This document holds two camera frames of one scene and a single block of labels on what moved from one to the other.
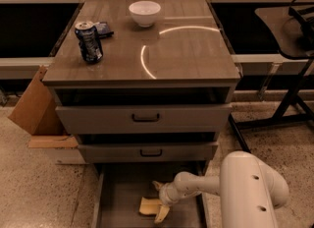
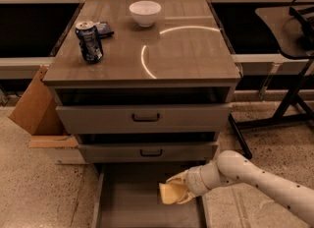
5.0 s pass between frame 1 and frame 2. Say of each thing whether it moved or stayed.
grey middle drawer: stayed
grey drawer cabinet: stayed
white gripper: moved
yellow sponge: moved
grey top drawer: stayed
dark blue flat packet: stayed
